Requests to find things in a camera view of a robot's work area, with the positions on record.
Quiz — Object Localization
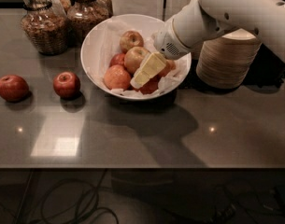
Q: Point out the white bowl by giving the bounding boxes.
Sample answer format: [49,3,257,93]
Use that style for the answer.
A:
[80,13,192,102]

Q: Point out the front left orange apple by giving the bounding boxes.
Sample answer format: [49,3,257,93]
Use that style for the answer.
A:
[104,65,131,91]

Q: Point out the front red apple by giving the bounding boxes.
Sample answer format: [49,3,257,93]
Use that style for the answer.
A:
[135,77,159,94]

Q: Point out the red apple near bowl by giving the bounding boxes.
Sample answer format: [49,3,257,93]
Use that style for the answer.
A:
[53,72,80,99]

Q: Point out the red apple far left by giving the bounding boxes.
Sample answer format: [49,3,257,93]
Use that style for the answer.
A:
[0,75,30,102]

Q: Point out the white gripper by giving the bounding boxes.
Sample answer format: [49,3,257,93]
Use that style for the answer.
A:
[130,19,191,89]

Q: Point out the small red apple behind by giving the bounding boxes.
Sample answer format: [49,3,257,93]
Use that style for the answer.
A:
[109,53,125,66]

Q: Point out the centre yellow-green apple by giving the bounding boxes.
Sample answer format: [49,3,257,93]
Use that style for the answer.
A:
[124,47,150,75]

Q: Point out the front stack paper bowls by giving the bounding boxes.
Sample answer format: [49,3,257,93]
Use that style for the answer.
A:
[196,29,262,90]

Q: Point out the left glass granola jar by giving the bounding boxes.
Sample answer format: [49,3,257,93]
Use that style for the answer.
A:
[21,0,68,55]

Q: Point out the glass granola jar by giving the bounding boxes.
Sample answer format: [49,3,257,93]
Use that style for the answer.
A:
[67,0,109,43]
[21,0,68,55]

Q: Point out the right glass granola jar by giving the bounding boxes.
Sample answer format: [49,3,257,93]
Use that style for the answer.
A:
[67,0,109,43]

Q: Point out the black floor cables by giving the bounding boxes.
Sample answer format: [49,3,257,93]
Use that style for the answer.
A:
[0,169,120,224]

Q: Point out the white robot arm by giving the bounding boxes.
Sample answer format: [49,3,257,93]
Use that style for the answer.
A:
[131,0,285,89]

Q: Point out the top yellow-red apple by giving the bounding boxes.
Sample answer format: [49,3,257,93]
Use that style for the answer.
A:
[120,31,144,53]

